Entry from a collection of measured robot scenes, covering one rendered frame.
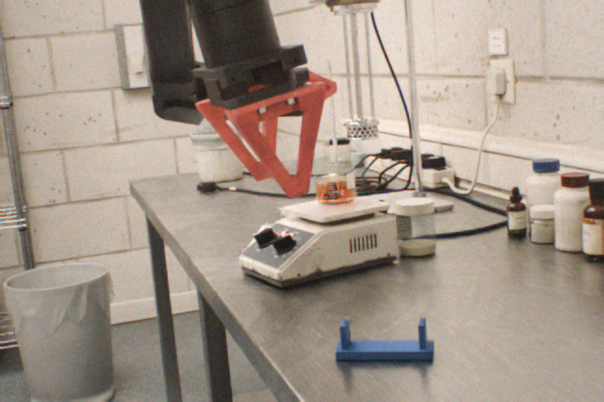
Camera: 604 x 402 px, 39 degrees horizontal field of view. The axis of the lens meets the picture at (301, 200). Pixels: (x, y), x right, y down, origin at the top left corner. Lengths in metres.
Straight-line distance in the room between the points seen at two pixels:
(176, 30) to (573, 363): 0.56
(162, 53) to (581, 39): 0.76
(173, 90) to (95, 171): 2.49
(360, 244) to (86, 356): 1.69
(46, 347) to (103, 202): 1.00
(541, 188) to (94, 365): 1.79
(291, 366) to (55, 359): 1.93
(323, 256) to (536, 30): 0.67
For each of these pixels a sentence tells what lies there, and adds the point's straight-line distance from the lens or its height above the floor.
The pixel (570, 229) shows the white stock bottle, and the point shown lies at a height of 0.78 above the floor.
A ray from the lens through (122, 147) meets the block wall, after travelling 3.58.
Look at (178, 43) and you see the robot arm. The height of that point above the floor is 1.09.
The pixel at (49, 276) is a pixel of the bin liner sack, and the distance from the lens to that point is 2.99.
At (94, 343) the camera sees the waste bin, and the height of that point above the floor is 0.21.
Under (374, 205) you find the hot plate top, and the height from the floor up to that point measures 0.84.
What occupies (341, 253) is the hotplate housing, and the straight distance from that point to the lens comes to 1.20.
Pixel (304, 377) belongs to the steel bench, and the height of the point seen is 0.75.
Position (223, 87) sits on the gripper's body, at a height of 1.05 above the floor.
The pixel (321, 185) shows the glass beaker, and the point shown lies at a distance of 1.25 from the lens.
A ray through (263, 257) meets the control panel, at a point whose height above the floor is 0.78.
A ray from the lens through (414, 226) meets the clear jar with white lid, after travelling 1.27.
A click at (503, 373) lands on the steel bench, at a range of 0.85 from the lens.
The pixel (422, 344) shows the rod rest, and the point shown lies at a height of 0.77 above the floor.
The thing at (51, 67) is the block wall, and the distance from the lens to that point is 3.56.
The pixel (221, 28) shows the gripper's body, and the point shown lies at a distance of 0.60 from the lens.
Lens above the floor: 1.07
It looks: 10 degrees down
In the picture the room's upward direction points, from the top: 5 degrees counter-clockwise
